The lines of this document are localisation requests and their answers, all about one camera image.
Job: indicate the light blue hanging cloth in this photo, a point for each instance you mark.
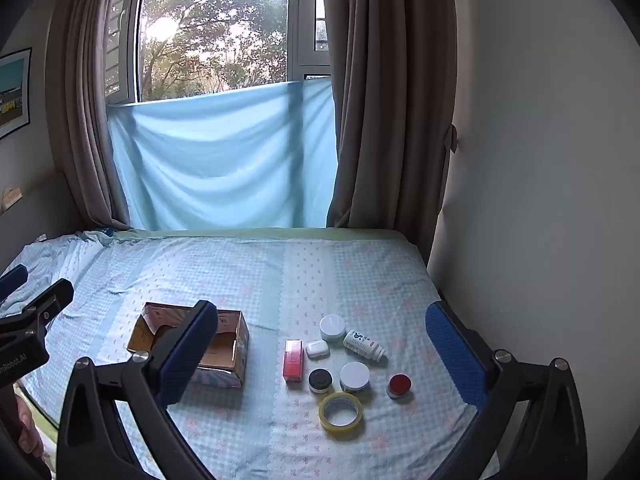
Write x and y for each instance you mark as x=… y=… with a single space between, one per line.
x=220 y=160

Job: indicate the green mattress sheet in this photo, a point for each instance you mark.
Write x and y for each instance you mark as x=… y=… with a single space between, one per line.
x=260 y=233

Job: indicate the curtain tieback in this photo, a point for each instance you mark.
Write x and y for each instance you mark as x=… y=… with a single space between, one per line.
x=451 y=137

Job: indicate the white jar teal base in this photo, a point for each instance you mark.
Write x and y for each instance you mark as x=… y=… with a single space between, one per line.
x=332 y=326

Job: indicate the white lid dark jar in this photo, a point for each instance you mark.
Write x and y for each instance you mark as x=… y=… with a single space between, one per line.
x=355 y=375

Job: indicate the red lid jar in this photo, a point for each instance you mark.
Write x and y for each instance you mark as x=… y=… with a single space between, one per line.
x=399 y=384

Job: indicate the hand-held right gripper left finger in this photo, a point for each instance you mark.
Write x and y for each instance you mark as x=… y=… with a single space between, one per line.
x=186 y=360

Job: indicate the blue floral bed sheet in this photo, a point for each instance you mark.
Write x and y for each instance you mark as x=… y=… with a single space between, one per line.
x=280 y=280

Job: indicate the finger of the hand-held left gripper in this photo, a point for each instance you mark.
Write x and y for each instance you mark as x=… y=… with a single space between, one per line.
x=12 y=282
x=47 y=305

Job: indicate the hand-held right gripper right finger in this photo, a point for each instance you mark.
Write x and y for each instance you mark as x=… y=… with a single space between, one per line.
x=452 y=355

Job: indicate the wall poster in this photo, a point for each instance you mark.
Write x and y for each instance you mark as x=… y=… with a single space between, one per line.
x=12 y=95

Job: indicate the cardboard box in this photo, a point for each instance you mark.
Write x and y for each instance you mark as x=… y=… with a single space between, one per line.
x=231 y=345

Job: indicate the brown curtain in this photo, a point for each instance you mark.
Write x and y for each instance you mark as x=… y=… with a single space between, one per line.
x=80 y=110
x=390 y=110

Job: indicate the yellow tape roll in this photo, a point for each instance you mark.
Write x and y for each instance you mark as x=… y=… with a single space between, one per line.
x=327 y=422

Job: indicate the black round jar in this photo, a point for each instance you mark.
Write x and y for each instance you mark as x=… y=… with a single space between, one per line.
x=320 y=380

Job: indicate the window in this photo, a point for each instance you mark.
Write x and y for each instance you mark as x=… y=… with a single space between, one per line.
x=301 y=35

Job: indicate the small tan box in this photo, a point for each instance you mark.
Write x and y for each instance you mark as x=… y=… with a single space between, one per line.
x=11 y=196

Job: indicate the white pill bottle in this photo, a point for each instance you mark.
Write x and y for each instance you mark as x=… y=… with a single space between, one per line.
x=362 y=344

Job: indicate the person's left hand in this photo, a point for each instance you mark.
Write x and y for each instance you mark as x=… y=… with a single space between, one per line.
x=27 y=430

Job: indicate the white earbuds case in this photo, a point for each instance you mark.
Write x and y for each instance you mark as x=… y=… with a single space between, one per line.
x=317 y=349

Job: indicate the pink rectangular box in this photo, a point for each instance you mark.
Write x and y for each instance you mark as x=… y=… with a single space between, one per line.
x=293 y=361

